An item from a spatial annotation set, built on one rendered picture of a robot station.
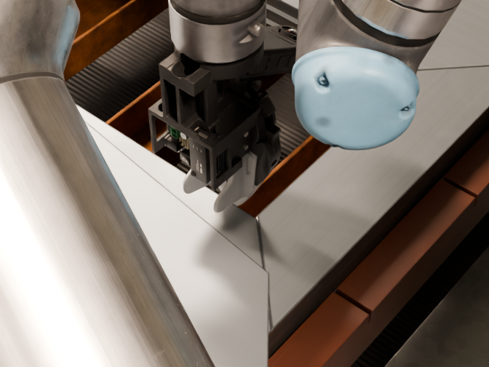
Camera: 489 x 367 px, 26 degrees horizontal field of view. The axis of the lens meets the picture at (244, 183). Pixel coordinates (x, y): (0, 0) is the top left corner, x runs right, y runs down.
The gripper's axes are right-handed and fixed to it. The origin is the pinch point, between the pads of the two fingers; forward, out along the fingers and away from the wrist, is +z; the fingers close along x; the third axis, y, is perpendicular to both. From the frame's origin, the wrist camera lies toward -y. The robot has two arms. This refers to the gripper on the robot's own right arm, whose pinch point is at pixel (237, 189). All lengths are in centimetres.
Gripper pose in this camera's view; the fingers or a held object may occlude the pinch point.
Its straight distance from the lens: 99.5
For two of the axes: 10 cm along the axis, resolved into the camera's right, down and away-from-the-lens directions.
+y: -6.4, 5.7, -5.1
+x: 7.7, 4.8, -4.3
